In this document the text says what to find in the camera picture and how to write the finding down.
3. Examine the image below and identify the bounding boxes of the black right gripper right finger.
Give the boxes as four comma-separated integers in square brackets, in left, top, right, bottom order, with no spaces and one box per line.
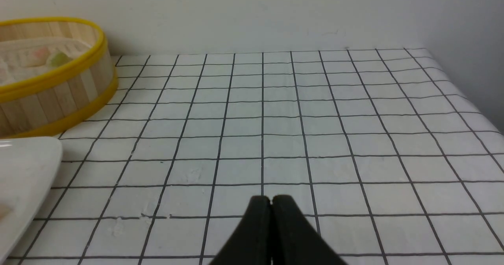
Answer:
[271,195,346,265]

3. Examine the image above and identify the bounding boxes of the white square plate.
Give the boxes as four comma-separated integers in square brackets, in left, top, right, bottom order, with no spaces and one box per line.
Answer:
[0,137,63,261]

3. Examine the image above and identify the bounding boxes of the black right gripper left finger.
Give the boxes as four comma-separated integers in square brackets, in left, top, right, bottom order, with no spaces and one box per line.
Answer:
[211,196,272,265]

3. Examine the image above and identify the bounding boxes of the green dumpling in steamer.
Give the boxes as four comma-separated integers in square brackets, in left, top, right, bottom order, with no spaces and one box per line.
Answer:
[46,51,73,68]

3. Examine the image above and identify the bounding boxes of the pink dumpling in steamer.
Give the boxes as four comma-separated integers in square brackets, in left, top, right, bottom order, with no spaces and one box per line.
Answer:
[24,47,50,67]

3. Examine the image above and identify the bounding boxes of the bamboo steamer basket yellow rim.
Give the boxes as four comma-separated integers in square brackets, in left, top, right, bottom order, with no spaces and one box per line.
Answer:
[0,17,118,138]

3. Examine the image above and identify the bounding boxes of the white steamer liner cloth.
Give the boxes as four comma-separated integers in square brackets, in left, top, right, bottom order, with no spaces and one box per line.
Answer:
[0,37,91,86]

